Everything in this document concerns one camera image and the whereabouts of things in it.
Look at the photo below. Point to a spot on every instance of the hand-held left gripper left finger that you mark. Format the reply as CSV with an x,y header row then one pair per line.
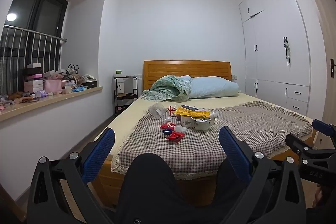
x,y
99,153

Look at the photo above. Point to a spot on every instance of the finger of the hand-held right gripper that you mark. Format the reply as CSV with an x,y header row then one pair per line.
x,y
324,127
296,142

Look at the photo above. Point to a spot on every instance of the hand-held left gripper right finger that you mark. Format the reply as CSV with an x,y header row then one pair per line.
x,y
233,153

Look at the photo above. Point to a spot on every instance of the white milk carton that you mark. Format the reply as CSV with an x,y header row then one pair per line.
x,y
189,122

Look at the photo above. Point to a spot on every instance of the clear plastic bag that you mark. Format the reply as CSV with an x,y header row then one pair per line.
x,y
180,129

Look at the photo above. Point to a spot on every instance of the dark blue carton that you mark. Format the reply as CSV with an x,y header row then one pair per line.
x,y
189,107

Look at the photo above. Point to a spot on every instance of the white cup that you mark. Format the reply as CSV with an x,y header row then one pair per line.
x,y
204,124

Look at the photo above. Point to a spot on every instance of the cream bed sheet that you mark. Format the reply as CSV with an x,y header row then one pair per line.
x,y
126,121

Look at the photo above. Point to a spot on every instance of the black rolling cart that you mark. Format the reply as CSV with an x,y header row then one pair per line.
x,y
115,100

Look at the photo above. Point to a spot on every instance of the yellow plastic bag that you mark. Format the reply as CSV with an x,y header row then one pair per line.
x,y
193,112

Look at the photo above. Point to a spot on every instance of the red snack wrapper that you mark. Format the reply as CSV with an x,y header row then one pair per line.
x,y
168,125
174,137

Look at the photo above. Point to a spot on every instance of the person's black pants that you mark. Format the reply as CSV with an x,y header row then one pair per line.
x,y
157,187

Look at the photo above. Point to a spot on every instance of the light blue pillow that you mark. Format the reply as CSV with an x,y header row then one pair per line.
x,y
215,87

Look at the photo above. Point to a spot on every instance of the black flat box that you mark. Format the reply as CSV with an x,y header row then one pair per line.
x,y
89,84

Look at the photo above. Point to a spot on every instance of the beige stone windowsill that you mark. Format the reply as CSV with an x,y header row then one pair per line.
x,y
52,102

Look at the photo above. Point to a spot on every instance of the clear plastic container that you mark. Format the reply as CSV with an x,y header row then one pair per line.
x,y
156,110

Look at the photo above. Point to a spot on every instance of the white appliance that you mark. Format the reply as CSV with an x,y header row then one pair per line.
x,y
126,86

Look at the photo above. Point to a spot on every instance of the red and white wrapper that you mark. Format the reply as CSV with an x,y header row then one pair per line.
x,y
172,110

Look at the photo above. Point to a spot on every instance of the pile of small clutter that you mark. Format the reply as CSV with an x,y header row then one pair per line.
x,y
71,79

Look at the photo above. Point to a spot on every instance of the pink bag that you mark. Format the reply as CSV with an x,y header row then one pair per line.
x,y
52,86

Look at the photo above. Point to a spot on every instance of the green digital clock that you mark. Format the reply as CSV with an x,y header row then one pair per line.
x,y
119,72

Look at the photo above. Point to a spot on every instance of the green hanging cloth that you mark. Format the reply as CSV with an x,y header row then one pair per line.
x,y
288,50

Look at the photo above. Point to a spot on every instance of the green floral quilt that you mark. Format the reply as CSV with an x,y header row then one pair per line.
x,y
168,87

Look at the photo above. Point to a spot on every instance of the wooden bed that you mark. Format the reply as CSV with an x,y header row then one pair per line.
x,y
183,70

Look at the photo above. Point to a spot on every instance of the stack of pink boxes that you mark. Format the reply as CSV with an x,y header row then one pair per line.
x,y
33,82

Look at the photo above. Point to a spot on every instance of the pale wooden door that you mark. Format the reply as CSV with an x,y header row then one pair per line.
x,y
324,29

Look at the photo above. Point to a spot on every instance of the white wardrobe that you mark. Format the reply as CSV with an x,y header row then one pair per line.
x,y
273,29

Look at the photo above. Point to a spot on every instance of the metal window railing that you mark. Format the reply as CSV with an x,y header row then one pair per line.
x,y
39,48

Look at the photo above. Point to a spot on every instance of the dark window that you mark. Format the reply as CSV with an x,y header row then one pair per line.
x,y
29,8

